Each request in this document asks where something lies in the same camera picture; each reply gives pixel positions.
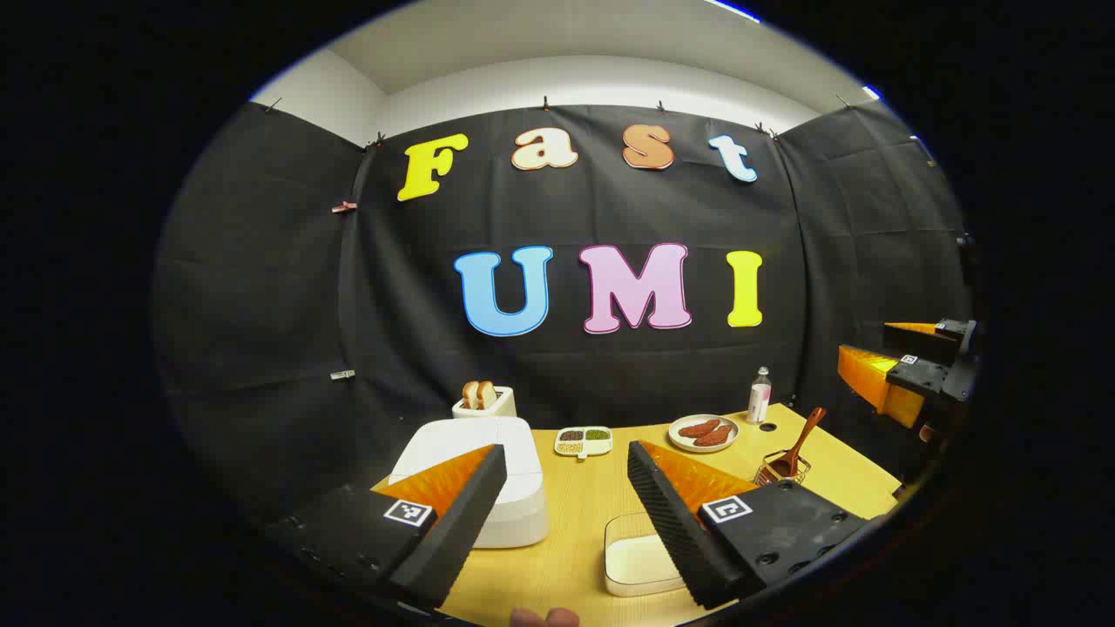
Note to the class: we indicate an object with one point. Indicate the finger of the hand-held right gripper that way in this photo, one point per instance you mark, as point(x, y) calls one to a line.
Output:
point(919, 379)
point(923, 342)

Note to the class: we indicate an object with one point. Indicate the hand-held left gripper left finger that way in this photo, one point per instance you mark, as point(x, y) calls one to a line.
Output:
point(462, 531)

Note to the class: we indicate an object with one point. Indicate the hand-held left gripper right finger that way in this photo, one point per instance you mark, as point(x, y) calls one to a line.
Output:
point(679, 531)

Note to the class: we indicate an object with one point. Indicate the clear rice container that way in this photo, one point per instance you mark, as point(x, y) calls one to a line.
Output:
point(631, 557)

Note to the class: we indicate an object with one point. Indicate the white rice cooker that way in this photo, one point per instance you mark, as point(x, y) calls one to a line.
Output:
point(523, 505)

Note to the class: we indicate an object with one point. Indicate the brown wooden spoon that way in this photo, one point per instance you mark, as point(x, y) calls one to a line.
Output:
point(797, 444)

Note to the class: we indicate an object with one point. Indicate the white round plate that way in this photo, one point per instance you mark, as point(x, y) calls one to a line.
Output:
point(684, 442)

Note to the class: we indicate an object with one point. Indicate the white divided bean dish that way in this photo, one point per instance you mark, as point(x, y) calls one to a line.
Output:
point(584, 442)

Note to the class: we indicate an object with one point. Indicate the white toaster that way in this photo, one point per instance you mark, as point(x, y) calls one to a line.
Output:
point(501, 405)

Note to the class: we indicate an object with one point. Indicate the toast bread slice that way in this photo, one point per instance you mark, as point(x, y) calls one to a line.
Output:
point(470, 394)
point(488, 394)

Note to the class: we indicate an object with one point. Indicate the clear bottle with pink label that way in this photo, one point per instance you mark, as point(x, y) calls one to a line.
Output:
point(759, 401)

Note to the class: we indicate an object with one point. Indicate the black backdrop cloth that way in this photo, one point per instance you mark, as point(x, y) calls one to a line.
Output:
point(261, 305)

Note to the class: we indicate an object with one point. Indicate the pink cloth clip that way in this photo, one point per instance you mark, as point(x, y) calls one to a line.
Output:
point(345, 206)

